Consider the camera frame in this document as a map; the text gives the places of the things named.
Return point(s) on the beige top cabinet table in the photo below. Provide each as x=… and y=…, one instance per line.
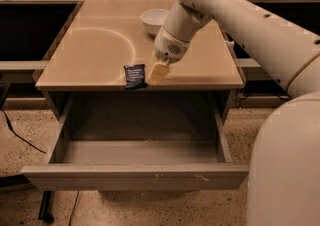
x=107, y=35

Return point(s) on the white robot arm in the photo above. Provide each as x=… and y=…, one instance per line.
x=284, y=173

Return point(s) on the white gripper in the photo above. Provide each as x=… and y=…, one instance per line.
x=167, y=46

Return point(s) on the dark blue snack bar wrapper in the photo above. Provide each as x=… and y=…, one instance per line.
x=135, y=76

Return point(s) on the black stand foot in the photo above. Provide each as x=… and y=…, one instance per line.
x=44, y=213

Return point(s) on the open grey top drawer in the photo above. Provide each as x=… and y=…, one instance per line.
x=131, y=141

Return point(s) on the white ceramic bowl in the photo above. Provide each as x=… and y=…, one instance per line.
x=153, y=20

